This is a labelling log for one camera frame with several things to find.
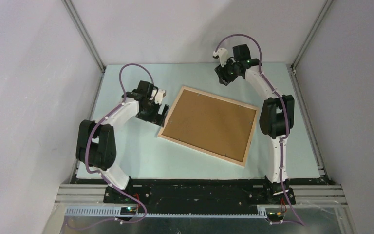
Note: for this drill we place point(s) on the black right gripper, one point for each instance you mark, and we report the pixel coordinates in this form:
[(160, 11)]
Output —
[(220, 71)]

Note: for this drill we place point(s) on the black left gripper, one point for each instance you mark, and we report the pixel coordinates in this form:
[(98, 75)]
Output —
[(156, 118)]

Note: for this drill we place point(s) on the light wooden picture frame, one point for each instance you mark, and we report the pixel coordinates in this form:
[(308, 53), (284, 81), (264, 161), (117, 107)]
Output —
[(248, 145)]

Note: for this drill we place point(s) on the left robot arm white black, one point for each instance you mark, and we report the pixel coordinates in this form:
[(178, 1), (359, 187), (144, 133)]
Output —
[(96, 145)]

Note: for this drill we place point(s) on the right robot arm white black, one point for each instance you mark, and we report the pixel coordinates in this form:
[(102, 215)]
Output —
[(277, 114)]

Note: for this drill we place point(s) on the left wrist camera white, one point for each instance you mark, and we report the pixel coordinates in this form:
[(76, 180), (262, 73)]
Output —
[(158, 96)]

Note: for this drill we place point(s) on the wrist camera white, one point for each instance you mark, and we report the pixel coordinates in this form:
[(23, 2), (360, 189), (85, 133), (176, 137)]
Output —
[(222, 55), (158, 96)]

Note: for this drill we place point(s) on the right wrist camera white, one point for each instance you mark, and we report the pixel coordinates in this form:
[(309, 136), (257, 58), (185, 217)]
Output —
[(222, 55)]

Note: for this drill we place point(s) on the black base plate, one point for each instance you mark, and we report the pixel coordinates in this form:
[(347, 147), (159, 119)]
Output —
[(198, 196)]

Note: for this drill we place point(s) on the right aluminium corner rail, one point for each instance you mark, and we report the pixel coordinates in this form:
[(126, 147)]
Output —
[(324, 11)]

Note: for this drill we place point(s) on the aluminium corner rail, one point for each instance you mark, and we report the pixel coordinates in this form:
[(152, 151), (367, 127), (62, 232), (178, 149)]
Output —
[(324, 11), (81, 28)]

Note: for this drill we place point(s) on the left aluminium corner rail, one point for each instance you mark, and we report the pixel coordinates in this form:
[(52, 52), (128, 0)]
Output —
[(81, 28)]

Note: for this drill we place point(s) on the front aluminium rail frame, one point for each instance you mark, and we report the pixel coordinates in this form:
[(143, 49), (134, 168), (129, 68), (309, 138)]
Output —
[(87, 198)]

